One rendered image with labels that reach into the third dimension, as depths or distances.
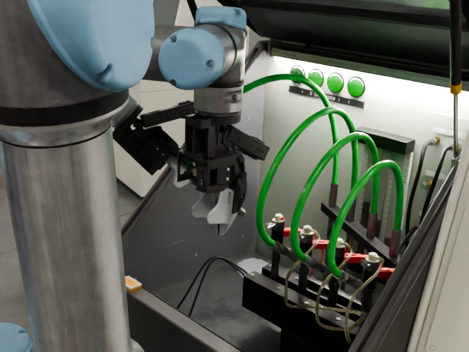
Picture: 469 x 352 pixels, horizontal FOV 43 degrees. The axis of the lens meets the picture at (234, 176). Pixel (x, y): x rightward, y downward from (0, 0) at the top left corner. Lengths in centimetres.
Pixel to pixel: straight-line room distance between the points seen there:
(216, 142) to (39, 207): 49
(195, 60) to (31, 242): 36
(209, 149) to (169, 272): 73
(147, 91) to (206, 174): 318
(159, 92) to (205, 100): 322
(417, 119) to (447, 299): 45
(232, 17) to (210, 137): 18
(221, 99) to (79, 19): 53
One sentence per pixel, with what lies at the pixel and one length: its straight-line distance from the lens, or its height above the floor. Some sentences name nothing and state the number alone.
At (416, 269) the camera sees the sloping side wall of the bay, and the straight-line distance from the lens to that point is 111.
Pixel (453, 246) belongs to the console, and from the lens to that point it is 113.
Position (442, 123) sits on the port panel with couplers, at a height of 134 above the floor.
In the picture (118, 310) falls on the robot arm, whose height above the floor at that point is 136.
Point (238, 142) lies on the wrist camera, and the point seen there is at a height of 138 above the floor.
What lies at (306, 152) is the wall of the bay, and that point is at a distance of 160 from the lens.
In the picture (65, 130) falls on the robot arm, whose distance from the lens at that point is 43.
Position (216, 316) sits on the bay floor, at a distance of 151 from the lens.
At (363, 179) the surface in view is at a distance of 107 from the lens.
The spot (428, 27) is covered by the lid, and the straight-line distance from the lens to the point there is 123.
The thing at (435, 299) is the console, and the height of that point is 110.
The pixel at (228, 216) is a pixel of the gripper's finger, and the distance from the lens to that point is 97.
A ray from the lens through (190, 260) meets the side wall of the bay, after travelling 163.
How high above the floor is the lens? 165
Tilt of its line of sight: 20 degrees down
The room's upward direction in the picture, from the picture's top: 3 degrees clockwise
